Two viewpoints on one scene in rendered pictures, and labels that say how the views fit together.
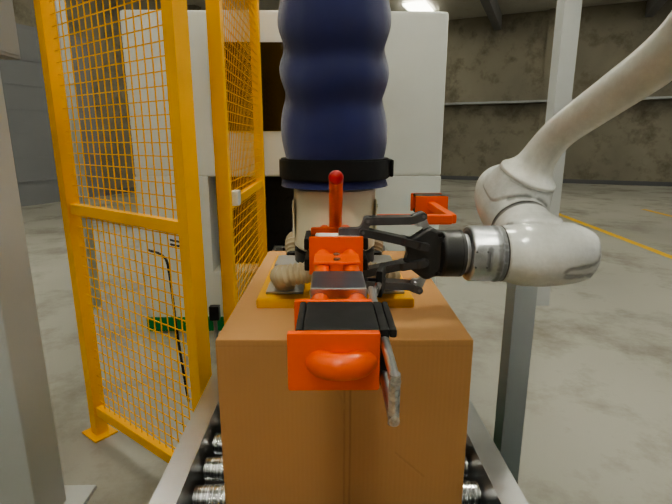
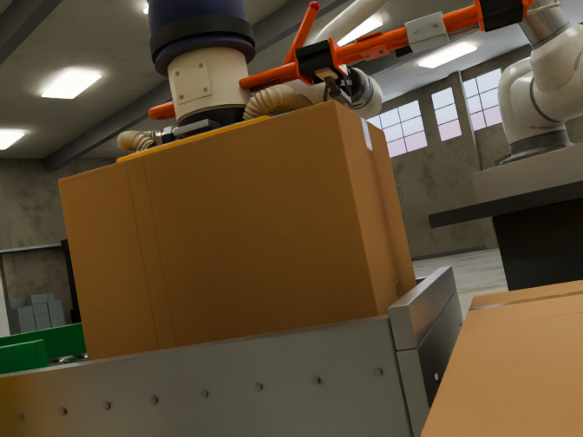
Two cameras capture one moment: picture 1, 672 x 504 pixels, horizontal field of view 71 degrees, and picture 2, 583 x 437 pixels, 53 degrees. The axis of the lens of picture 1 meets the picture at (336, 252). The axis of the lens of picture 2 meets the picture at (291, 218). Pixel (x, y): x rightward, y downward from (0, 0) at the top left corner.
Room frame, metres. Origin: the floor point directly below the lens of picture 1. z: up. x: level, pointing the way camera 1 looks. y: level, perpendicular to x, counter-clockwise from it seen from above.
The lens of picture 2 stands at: (0.44, 1.13, 0.70)
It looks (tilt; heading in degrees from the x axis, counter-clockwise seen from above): 4 degrees up; 291
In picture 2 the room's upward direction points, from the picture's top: 11 degrees counter-clockwise
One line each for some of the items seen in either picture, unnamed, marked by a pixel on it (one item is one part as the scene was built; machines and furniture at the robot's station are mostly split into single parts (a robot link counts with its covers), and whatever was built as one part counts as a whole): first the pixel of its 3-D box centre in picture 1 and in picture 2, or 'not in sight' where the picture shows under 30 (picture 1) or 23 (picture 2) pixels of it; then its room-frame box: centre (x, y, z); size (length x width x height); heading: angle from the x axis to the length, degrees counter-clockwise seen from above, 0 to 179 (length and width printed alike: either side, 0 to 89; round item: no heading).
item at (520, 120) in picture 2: not in sight; (530, 100); (0.34, -0.67, 1.01); 0.18 x 0.16 x 0.22; 129
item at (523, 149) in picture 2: not in sight; (533, 150); (0.36, -0.69, 0.87); 0.22 x 0.18 x 0.06; 160
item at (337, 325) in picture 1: (333, 340); (500, 5); (0.39, 0.00, 1.08); 0.08 x 0.07 x 0.05; 1
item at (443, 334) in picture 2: not in sight; (444, 350); (0.61, -0.01, 0.47); 0.70 x 0.03 x 0.15; 91
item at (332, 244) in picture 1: (335, 249); (320, 62); (0.74, 0.00, 1.08); 0.10 x 0.08 x 0.06; 91
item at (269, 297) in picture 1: (290, 270); (199, 138); (0.99, 0.10, 0.97); 0.34 x 0.10 x 0.05; 1
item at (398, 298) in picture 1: (378, 270); not in sight; (0.99, -0.09, 0.97); 0.34 x 0.10 x 0.05; 1
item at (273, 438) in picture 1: (341, 367); (248, 244); (0.98, -0.01, 0.75); 0.60 x 0.40 x 0.40; 0
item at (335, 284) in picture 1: (337, 297); (427, 33); (0.52, 0.00, 1.07); 0.07 x 0.07 x 0.04; 1
